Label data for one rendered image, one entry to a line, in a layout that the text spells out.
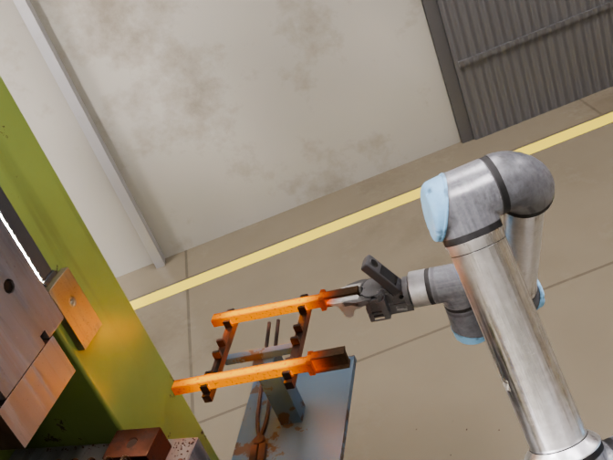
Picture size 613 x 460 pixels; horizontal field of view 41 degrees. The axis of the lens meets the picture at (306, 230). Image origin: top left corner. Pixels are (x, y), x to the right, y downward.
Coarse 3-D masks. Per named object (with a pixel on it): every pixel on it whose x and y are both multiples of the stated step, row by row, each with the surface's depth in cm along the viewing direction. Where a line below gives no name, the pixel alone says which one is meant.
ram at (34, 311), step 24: (0, 216) 149; (0, 240) 148; (0, 264) 147; (24, 264) 153; (0, 288) 146; (24, 288) 152; (0, 312) 145; (24, 312) 151; (48, 312) 157; (0, 336) 144; (24, 336) 150; (48, 336) 156; (0, 360) 144; (24, 360) 149; (0, 384) 143
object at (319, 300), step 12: (348, 288) 204; (288, 300) 210; (300, 300) 208; (312, 300) 206; (324, 300) 205; (228, 312) 215; (240, 312) 213; (252, 312) 211; (264, 312) 210; (276, 312) 209; (288, 312) 209; (216, 324) 215
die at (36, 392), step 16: (48, 352) 155; (32, 368) 150; (48, 368) 154; (64, 368) 158; (16, 384) 146; (32, 384) 150; (48, 384) 154; (64, 384) 158; (0, 400) 144; (16, 400) 146; (32, 400) 149; (48, 400) 153; (0, 416) 142; (16, 416) 145; (32, 416) 148; (0, 432) 144; (16, 432) 144; (32, 432) 148; (0, 448) 147; (16, 448) 146
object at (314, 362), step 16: (320, 352) 186; (336, 352) 184; (256, 368) 191; (272, 368) 189; (288, 368) 187; (304, 368) 186; (320, 368) 187; (336, 368) 185; (176, 384) 196; (192, 384) 194; (208, 384) 193; (224, 384) 192
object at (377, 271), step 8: (368, 256) 199; (368, 264) 197; (376, 264) 198; (368, 272) 198; (376, 272) 197; (384, 272) 199; (392, 272) 202; (376, 280) 199; (384, 280) 198; (392, 280) 199; (400, 280) 202; (392, 288) 199; (400, 288) 199
